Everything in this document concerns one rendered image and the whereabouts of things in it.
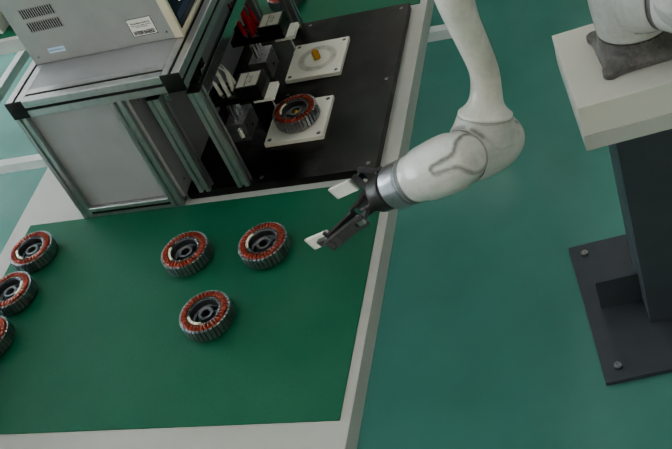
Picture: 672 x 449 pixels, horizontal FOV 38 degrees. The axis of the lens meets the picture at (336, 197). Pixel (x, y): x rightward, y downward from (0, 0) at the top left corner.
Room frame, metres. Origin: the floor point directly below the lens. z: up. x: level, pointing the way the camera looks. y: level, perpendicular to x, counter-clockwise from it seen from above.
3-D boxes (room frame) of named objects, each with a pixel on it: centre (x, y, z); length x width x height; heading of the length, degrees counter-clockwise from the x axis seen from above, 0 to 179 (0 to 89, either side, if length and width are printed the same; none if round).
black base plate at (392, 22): (2.06, -0.04, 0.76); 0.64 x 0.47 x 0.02; 154
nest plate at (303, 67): (2.16, -0.11, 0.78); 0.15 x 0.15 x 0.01; 64
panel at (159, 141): (2.17, 0.18, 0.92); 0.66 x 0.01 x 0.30; 154
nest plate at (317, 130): (1.95, 0.00, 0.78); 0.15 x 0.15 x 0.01; 64
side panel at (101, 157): (1.94, 0.45, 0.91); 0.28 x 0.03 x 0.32; 64
